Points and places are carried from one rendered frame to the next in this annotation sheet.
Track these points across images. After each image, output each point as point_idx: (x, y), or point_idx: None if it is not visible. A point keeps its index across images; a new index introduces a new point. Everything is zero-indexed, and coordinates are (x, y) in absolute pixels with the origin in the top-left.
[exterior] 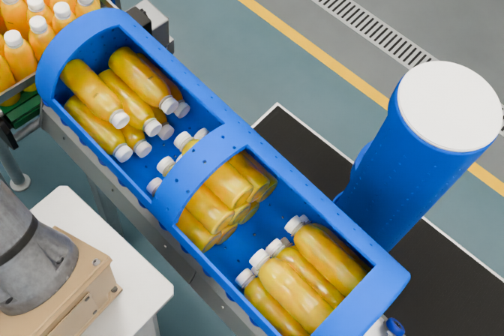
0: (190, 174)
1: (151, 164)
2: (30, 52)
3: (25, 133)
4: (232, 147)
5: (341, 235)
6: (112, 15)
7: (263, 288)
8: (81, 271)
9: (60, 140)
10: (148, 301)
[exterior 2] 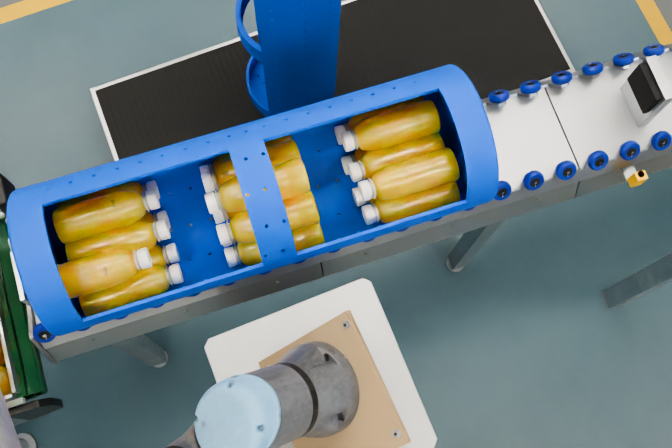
0: (269, 209)
1: (189, 253)
2: None
3: None
4: (262, 155)
5: (397, 102)
6: (24, 206)
7: (392, 200)
8: (346, 342)
9: (89, 345)
10: (367, 306)
